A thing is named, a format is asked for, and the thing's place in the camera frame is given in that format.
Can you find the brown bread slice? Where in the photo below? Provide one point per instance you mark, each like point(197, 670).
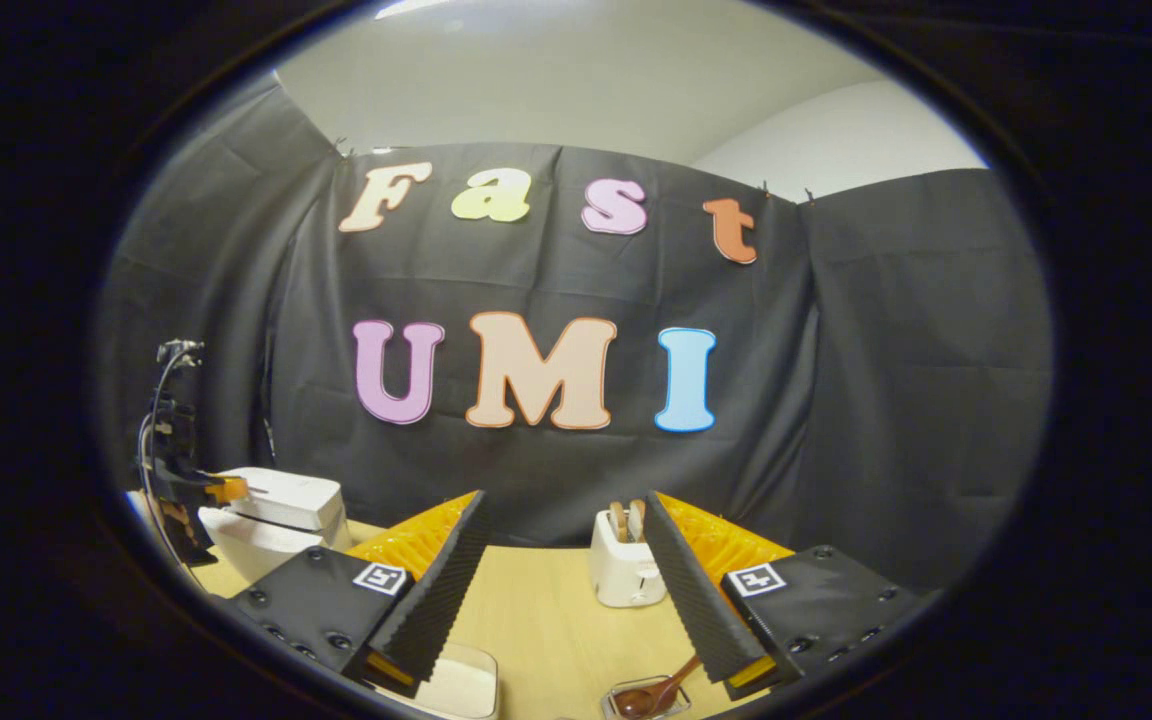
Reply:
point(637, 517)
point(618, 520)

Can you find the black backdrop cloth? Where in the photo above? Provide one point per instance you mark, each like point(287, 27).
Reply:
point(886, 380)

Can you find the white rice cooker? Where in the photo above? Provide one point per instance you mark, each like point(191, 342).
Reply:
point(281, 500)

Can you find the brown wooden spoon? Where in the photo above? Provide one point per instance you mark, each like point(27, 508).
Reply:
point(641, 700)

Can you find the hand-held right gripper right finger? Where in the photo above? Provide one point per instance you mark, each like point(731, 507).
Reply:
point(696, 600)

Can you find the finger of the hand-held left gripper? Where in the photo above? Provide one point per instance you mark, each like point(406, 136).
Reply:
point(228, 490)

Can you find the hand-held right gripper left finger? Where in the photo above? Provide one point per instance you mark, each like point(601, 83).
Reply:
point(431, 610)

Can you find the cream white toaster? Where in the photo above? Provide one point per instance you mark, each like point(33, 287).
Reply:
point(621, 575)

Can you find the white box of rice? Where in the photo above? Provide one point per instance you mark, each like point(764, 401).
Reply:
point(461, 685)

